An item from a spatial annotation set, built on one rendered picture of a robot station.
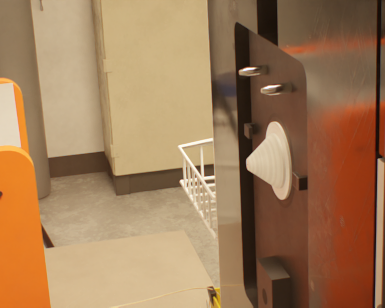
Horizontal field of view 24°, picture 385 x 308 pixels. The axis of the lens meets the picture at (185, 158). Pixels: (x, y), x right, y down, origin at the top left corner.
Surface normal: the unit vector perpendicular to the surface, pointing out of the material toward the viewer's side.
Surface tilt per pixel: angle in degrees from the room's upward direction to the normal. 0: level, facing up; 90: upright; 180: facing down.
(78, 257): 0
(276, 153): 60
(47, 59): 90
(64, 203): 0
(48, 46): 90
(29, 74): 90
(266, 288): 90
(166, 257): 0
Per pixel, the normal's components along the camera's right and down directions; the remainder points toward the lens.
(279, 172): -0.44, 0.39
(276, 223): -0.98, 0.12
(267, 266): -0.05, -0.94
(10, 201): 0.21, 0.31
